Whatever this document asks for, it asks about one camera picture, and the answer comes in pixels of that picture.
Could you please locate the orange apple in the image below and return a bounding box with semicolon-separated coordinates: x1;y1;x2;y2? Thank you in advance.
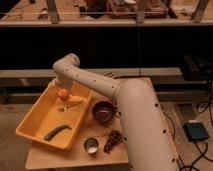
58;89;69;101

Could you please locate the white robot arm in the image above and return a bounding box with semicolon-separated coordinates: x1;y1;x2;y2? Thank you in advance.
53;54;178;171

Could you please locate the small metal cup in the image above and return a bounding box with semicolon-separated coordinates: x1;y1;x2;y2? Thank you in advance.
84;137;99;155

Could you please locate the yellow plastic fork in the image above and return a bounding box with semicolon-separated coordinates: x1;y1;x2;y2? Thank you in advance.
57;99;86;112

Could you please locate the yellow plastic tray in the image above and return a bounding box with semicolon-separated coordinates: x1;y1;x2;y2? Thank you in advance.
16;81;93;150

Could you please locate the green chili pepper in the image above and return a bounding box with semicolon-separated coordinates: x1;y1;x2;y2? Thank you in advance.
43;125;72;141

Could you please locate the dark brown bowl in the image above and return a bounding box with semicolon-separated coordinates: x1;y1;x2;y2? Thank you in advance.
92;101;116;125

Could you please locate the wooden table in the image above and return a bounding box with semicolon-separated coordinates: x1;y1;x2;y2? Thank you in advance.
25;77;158;171

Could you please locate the brown textured food toy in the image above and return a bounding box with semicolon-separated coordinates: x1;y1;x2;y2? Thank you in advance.
103;130;122;153

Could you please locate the blue foot pedal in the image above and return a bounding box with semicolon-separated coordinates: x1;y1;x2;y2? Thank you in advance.
183;122;209;142

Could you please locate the black floor cable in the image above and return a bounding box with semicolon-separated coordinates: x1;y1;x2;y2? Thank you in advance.
162;99;213;171

